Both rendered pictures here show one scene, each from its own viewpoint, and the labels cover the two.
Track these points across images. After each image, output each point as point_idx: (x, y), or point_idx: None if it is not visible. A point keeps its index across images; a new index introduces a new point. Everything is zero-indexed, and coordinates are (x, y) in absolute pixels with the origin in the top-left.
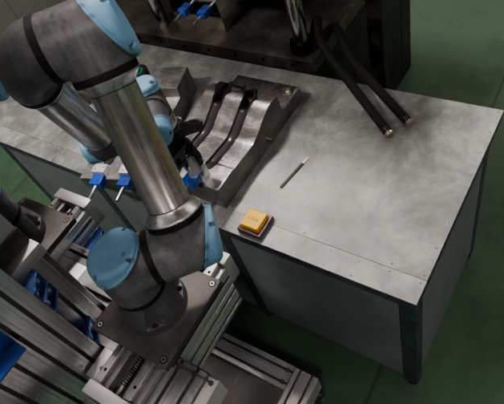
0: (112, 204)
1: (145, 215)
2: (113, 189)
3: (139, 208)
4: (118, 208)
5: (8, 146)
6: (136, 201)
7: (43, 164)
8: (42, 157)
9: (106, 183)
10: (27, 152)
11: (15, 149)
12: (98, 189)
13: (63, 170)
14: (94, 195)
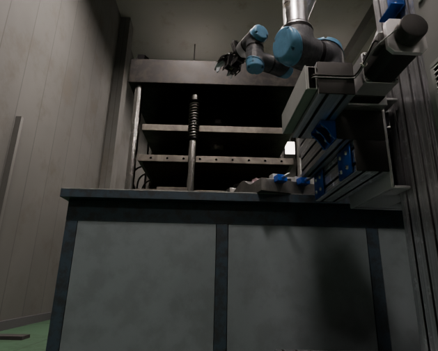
0: (222, 264)
1: (271, 258)
2: (277, 200)
3: (269, 248)
4: (228, 269)
5: (130, 193)
6: (273, 235)
7: (136, 233)
8: (187, 191)
9: (282, 186)
10: (164, 191)
11: (141, 193)
12: (219, 239)
13: (211, 199)
14: (196, 260)
